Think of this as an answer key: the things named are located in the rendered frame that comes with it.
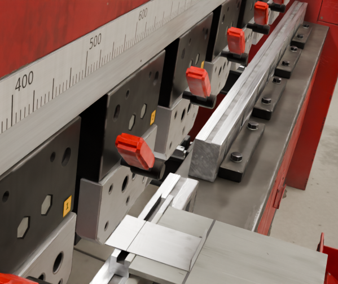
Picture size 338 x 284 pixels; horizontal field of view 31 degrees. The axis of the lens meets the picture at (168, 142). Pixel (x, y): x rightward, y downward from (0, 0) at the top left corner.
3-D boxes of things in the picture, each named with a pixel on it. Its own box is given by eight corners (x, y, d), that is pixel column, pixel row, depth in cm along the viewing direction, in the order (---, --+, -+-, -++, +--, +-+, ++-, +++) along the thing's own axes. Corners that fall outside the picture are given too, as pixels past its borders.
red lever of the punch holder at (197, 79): (211, 67, 66) (217, 98, 75) (175, 58, 67) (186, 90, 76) (206, 82, 65) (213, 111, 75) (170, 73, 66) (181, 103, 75)
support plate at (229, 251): (314, 336, 78) (316, 330, 78) (127, 273, 84) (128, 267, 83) (326, 259, 94) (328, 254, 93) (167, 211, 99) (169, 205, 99)
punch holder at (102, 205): (94, 255, 57) (112, 95, 49) (15, 229, 59) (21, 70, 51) (148, 185, 70) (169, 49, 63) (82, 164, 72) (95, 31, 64)
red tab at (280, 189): (278, 209, 190) (283, 190, 187) (272, 207, 191) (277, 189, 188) (285, 187, 203) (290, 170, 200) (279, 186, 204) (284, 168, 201)
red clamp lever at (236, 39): (247, 27, 83) (249, 56, 92) (219, 21, 84) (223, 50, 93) (244, 39, 83) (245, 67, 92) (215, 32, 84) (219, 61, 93)
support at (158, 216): (128, 278, 86) (130, 261, 85) (122, 276, 86) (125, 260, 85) (159, 228, 98) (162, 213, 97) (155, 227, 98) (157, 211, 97)
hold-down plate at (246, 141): (240, 183, 135) (242, 172, 133) (216, 177, 136) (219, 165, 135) (263, 133, 161) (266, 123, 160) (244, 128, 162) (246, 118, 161)
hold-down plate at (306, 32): (303, 49, 239) (304, 42, 238) (289, 47, 240) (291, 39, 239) (311, 32, 265) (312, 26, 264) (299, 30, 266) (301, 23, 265)
